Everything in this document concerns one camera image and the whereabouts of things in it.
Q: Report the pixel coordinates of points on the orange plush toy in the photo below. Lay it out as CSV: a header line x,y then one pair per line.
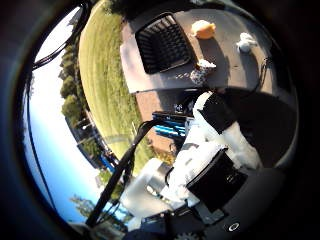
x,y
203,30

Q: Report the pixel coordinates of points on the white black-spotted plush toy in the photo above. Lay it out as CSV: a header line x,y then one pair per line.
x,y
201,72

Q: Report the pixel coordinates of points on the black slatted plastic basket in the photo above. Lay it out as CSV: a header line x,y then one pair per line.
x,y
163,43

